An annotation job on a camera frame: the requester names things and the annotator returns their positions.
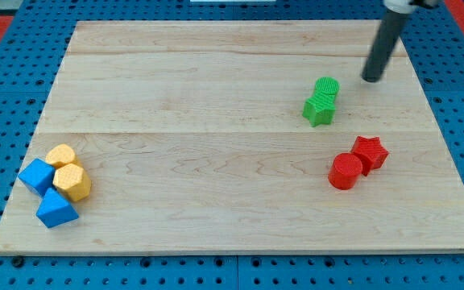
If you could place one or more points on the yellow hexagon block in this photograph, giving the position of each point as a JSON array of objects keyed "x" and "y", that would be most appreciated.
[{"x": 73, "y": 182}]

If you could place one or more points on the light wooden board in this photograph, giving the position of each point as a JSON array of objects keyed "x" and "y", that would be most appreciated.
[{"x": 193, "y": 137}]

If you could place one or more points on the blue cube block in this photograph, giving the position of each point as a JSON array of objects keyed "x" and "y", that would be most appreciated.
[{"x": 37, "y": 177}]

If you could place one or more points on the red star block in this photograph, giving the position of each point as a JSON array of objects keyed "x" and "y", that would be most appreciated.
[{"x": 371, "y": 152}]

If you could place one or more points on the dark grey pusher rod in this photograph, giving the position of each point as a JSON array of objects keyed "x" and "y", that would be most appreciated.
[{"x": 383, "y": 45}]

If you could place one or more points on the blue triangle block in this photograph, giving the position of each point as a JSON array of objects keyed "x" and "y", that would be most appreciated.
[{"x": 55, "y": 210}]

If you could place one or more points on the green star block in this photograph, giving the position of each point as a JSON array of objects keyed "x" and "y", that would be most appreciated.
[{"x": 319, "y": 109}]

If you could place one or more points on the yellow heart block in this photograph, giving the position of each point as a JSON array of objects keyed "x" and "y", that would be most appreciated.
[{"x": 62, "y": 155}]

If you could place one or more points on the green circle block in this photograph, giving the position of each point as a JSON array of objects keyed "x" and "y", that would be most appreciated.
[{"x": 327, "y": 86}]

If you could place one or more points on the red cylinder block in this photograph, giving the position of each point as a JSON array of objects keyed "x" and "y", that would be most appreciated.
[{"x": 345, "y": 171}]

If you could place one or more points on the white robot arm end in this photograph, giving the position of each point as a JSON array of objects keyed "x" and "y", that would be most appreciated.
[{"x": 407, "y": 7}]

